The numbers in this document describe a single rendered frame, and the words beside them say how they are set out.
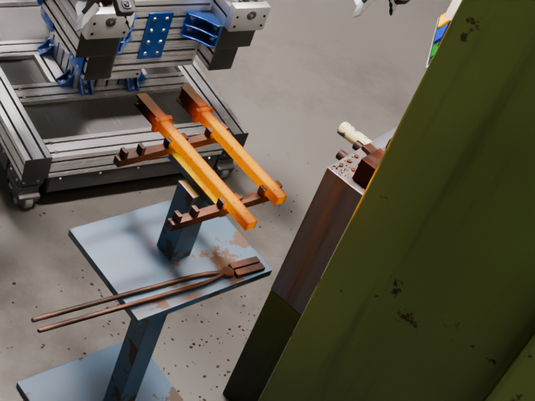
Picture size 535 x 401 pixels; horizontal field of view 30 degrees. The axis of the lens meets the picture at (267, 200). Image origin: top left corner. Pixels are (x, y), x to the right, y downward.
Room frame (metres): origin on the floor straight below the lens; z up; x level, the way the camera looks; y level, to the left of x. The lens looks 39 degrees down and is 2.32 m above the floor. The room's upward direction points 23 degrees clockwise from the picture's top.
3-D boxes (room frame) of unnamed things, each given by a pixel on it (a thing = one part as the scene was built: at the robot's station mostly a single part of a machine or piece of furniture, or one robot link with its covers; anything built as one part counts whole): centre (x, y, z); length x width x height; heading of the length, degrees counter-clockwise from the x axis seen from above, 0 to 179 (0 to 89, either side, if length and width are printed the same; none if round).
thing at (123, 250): (1.74, 0.16, 0.66); 0.40 x 0.30 x 0.02; 144
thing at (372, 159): (1.98, -0.24, 0.95); 0.12 x 0.09 x 0.07; 65
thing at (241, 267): (1.59, 0.15, 0.68); 0.60 x 0.04 x 0.01; 139
